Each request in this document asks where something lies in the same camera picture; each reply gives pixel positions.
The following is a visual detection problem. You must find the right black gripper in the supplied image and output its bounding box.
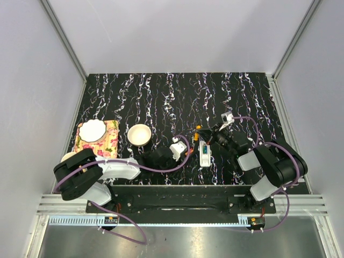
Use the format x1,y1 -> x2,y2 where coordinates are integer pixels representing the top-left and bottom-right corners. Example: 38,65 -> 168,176
196,122 -> 235,156

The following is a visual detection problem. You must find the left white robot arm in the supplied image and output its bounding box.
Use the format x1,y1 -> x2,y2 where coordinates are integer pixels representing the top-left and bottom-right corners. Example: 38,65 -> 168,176
53,142 -> 190,213

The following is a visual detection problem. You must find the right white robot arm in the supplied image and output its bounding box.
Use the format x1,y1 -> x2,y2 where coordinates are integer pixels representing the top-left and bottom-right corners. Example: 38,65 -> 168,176
196,125 -> 308,213

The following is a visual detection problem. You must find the white remote control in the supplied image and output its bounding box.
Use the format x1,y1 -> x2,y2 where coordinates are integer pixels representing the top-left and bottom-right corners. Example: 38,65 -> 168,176
199,140 -> 211,168

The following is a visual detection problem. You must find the blue green battery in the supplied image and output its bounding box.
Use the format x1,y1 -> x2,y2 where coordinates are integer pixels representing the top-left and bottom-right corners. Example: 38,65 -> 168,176
202,145 -> 208,155

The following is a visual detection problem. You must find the beige ceramic bowl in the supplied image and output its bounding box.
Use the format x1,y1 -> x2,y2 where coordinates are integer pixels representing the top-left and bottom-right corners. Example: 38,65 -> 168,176
127,124 -> 152,147

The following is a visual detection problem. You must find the floral placemat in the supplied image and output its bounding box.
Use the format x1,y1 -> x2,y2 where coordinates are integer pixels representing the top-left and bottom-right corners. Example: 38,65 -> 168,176
73,120 -> 119,158

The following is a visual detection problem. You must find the white scalloped bowl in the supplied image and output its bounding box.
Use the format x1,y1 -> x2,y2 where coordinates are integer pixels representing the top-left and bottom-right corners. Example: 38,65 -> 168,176
79,119 -> 106,142

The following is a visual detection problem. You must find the yellow mug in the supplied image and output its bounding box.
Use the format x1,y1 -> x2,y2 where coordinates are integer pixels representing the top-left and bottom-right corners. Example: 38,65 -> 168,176
61,152 -> 76,162

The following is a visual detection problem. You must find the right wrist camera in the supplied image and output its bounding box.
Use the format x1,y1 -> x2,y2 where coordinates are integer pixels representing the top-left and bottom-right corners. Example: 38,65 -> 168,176
219,111 -> 234,131

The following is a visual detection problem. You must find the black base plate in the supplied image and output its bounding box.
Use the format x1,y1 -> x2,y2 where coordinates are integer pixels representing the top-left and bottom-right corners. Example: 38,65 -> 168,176
85,184 -> 277,216

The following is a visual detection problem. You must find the slotted cable duct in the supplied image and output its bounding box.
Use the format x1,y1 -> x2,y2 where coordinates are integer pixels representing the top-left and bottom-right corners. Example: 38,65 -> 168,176
49,213 -> 260,227

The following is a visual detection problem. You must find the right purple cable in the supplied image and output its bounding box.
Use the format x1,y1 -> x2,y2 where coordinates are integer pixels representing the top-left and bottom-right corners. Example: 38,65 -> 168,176
232,116 -> 302,189

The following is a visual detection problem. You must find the purple cable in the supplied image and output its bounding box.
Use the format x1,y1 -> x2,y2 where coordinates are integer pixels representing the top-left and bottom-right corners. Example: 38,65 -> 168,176
53,134 -> 190,193
232,116 -> 302,189

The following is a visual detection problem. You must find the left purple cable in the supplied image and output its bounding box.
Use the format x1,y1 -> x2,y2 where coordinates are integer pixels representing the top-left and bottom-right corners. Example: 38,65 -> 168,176
53,134 -> 190,193

